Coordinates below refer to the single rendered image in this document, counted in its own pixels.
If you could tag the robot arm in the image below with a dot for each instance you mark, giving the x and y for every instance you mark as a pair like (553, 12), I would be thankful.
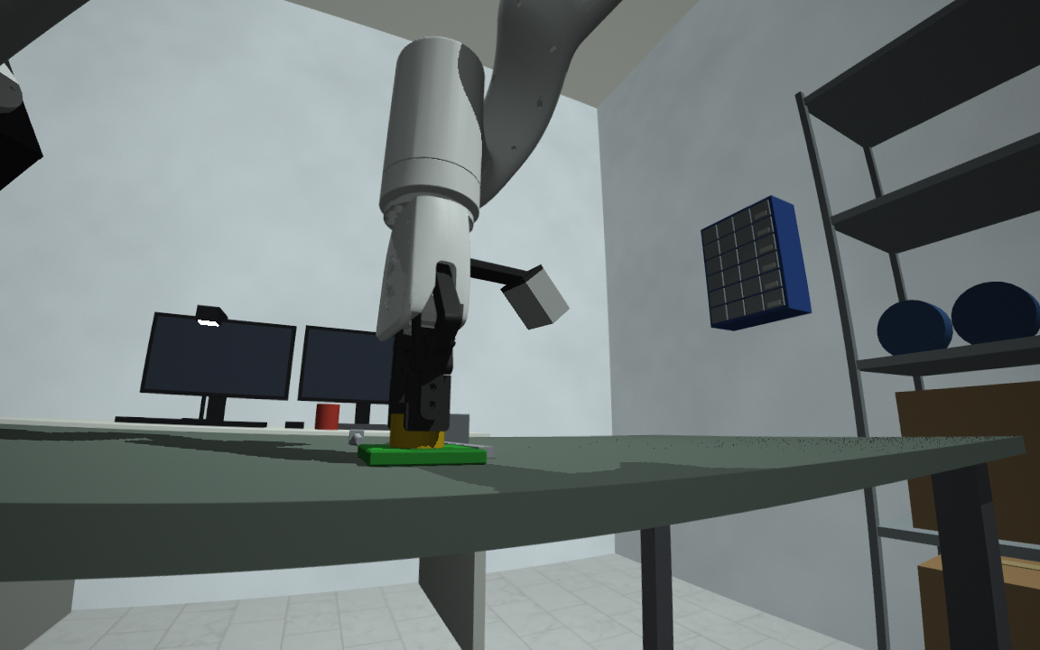
(439, 123)

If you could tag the white flat bar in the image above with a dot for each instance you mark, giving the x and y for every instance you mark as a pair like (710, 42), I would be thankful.
(488, 449)

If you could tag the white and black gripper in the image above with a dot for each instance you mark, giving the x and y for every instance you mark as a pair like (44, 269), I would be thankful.
(428, 254)

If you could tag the green peg on flat base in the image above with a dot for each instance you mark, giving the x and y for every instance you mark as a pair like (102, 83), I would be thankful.
(381, 455)

